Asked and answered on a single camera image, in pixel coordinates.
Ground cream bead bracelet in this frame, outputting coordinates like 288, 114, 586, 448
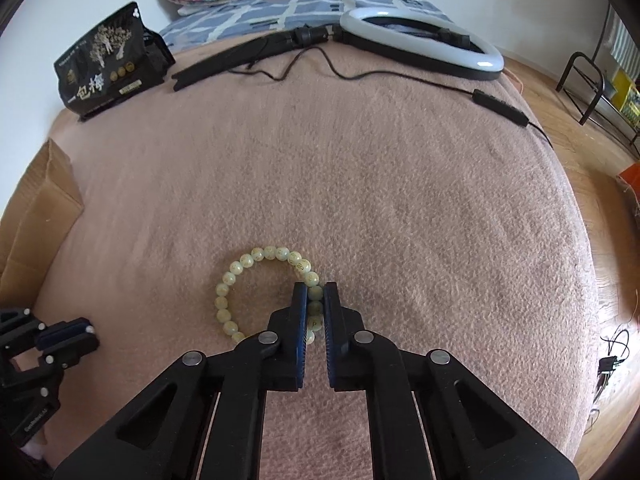
214, 246, 325, 345

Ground striped hanging cloth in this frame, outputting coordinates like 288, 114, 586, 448
611, 17, 632, 63

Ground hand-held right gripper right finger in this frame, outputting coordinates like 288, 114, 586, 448
322, 281, 581, 480

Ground orange cloth covered table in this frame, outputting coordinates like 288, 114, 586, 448
616, 162, 640, 196

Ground cardboard box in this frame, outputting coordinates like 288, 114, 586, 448
0, 139, 85, 311

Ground black folded tripod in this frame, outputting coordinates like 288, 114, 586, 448
171, 24, 343, 92

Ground black power cables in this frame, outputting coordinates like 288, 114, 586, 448
590, 327, 640, 426

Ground pink blanket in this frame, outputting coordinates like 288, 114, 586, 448
30, 35, 608, 480

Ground yellow crate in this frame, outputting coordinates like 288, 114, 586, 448
611, 67, 640, 128

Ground black metal floor shelf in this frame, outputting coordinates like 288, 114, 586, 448
556, 51, 640, 158

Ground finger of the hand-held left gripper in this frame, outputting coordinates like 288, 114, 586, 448
0, 333, 100, 406
0, 308, 94, 349

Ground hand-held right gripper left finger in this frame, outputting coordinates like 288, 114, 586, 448
52, 281, 308, 480

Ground white ring light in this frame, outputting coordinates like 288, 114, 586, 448
339, 7, 505, 81

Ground black snack bag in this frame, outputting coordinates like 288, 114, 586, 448
53, 2, 176, 123

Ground blue checked bed sheet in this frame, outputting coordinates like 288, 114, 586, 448
160, 0, 448, 51

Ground black cable with inline remote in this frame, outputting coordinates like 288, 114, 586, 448
245, 45, 553, 148

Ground black metal clothes rack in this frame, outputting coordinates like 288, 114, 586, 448
592, 2, 612, 63

